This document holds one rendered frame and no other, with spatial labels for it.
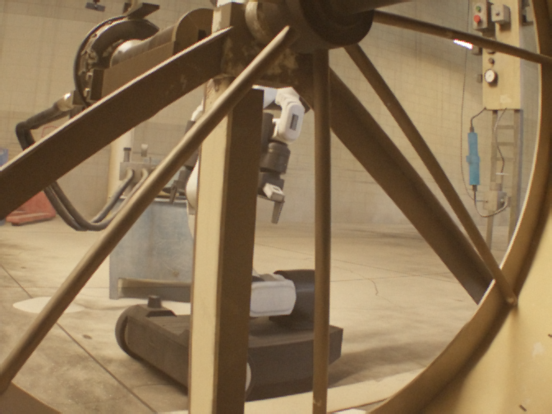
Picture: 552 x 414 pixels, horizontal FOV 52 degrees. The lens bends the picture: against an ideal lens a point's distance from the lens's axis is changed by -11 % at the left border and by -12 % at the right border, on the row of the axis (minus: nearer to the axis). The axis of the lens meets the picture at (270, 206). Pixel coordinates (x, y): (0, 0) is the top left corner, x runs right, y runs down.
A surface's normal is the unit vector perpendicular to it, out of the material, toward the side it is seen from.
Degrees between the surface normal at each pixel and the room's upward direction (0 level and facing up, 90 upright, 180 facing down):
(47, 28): 90
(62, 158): 90
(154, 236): 90
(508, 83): 90
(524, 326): 47
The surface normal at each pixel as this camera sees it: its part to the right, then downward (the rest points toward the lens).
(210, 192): -0.82, -0.04
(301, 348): 0.63, 0.07
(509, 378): -0.43, -0.82
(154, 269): 0.16, 0.04
